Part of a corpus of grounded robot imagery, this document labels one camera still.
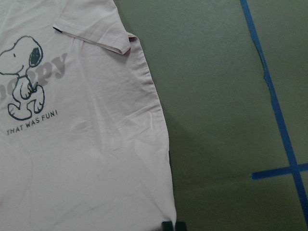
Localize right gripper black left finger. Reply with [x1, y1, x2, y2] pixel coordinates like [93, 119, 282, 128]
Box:
[161, 221, 173, 231]

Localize pink Snoopy t-shirt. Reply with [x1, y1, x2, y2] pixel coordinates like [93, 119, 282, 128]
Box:
[0, 0, 177, 231]

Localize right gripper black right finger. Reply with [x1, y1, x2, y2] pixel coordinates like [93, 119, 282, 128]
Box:
[175, 221, 187, 231]

